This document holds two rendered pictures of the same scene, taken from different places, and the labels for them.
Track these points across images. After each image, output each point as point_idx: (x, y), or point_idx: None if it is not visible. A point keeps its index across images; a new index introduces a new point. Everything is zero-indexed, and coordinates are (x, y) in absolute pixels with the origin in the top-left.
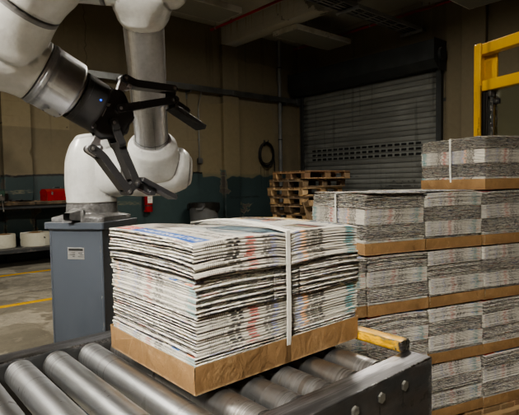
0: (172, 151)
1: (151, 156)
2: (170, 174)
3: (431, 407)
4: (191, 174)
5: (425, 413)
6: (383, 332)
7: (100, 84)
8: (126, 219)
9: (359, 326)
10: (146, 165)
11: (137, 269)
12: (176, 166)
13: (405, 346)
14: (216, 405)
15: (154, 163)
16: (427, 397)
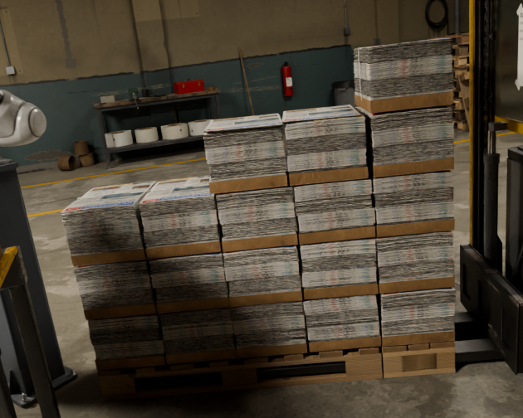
0: (2, 111)
1: None
2: (10, 130)
3: None
4: (32, 127)
5: None
6: None
7: None
8: (1, 166)
9: None
10: None
11: None
12: (13, 123)
13: None
14: None
15: None
16: None
